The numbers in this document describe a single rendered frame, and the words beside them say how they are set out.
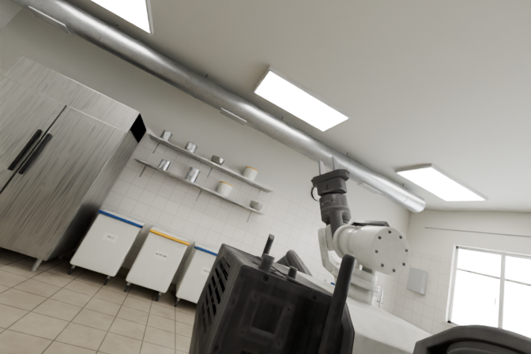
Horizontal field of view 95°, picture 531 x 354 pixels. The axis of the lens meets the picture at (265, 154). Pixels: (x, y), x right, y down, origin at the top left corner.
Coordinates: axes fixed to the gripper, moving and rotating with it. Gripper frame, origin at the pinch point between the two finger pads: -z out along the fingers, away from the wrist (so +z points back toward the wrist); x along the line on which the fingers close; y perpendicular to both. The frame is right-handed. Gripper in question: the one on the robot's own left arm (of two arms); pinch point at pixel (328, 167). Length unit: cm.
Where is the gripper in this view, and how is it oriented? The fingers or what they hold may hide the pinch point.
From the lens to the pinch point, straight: 84.6
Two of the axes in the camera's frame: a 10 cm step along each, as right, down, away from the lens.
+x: 7.5, -3.3, -5.7
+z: 0.1, 8.7, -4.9
